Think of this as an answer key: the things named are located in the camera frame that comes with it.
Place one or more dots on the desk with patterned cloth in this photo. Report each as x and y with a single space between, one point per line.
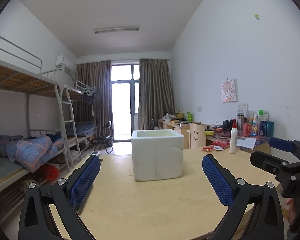
261 141

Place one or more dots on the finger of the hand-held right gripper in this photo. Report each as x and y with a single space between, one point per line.
265 162
280 144

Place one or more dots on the white wall socket pair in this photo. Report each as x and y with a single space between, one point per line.
243 106

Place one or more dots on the pink cartoon wall picture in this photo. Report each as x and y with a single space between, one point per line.
228 90

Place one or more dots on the ceiling tube light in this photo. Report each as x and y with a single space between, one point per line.
116 29

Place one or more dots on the green bag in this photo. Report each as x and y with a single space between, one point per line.
190 116

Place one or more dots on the group of toiletry bottles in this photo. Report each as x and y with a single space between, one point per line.
258 126

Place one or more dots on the glass balcony door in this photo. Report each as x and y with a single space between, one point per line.
123 105

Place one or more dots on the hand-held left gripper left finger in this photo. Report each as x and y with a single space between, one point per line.
86 180

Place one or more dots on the blue checked mattress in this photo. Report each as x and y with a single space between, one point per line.
82 128

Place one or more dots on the red snack packet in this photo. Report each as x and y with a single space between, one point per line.
207 149
221 143

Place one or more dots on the white foam box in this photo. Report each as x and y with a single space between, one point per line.
157 155

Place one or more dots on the white paper sheet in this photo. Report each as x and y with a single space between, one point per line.
246 143

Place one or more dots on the wooden desk with drawers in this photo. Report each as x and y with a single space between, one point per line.
180 128

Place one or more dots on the green wall hook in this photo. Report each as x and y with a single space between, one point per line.
257 17

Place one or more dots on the red bag under bed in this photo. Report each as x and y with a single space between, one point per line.
48 172

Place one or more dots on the person's right hand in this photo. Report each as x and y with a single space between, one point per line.
291 210

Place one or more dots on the white air conditioner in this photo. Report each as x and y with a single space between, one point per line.
63 63

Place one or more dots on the white lotion bottle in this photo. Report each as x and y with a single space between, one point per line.
233 140

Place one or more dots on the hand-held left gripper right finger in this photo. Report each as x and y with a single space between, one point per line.
217 180

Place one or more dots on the blue plaid quilt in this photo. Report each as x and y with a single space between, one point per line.
32 150

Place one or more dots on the small white packet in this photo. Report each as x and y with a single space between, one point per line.
218 148

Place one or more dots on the brown curtain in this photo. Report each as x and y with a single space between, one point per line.
155 92
95 92

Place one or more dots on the black folding chair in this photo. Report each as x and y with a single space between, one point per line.
105 137

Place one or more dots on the white remote control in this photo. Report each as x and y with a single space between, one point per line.
95 153

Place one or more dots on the wooden chair with smiley face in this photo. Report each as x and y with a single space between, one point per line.
197 136

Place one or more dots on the white metal bunk bed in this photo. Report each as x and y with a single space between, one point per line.
75 90
20 77

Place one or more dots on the yellow packet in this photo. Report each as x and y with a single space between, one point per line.
209 132

